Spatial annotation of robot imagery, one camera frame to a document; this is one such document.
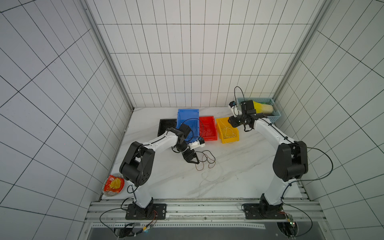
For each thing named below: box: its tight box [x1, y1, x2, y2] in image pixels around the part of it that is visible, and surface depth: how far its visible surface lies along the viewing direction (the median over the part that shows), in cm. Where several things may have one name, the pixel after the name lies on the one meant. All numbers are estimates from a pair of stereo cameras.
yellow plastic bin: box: [216, 117, 240, 144], surface depth 100 cm
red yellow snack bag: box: [102, 173, 125, 197], surface depth 79 cm
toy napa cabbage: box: [253, 101, 274, 114], surface depth 113 cm
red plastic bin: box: [199, 116, 218, 141], surface depth 106 cm
